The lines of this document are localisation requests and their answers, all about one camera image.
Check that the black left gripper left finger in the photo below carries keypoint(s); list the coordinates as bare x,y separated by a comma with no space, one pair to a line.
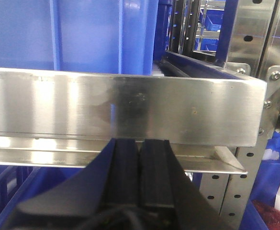
113,175

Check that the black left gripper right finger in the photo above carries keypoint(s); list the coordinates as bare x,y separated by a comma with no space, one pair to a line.
168,193

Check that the steel shelf front beam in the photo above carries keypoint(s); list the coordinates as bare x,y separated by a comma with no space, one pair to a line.
56,118

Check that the large blue bin upper shelf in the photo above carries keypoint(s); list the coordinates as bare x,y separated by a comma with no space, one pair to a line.
108,36

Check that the blue bin with red bags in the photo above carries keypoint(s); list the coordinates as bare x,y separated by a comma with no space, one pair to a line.
266,185

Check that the blue bin lower left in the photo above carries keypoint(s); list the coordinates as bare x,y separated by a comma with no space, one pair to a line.
18,183

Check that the red anti-static bags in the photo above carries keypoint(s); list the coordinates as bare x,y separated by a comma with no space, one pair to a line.
269,215

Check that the steel corner bracket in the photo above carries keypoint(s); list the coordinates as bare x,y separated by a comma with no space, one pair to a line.
271,108

